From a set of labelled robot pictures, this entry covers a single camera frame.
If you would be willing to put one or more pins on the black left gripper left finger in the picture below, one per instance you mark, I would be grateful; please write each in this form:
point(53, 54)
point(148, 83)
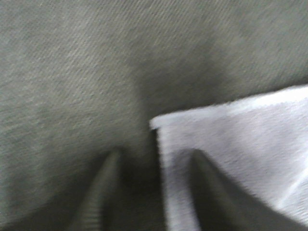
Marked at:
point(96, 199)

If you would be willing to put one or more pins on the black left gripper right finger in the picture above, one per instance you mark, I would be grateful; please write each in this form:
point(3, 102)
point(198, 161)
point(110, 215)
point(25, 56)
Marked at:
point(220, 205)

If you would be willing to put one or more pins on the grey towel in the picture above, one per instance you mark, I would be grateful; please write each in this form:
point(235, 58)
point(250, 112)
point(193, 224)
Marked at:
point(259, 142)

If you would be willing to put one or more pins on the black table mat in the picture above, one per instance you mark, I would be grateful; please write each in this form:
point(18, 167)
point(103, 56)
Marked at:
point(79, 78)

